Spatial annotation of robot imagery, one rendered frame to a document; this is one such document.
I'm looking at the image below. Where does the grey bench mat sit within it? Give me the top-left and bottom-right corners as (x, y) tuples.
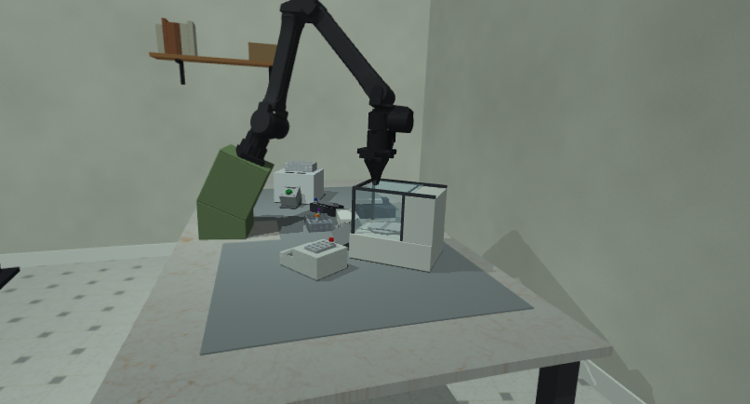
(200, 189), (534, 356)

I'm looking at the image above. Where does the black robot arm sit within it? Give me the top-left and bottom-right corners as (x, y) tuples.
(235, 0), (414, 167)

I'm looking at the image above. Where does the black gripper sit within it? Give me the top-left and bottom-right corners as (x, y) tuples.
(357, 130), (396, 182)

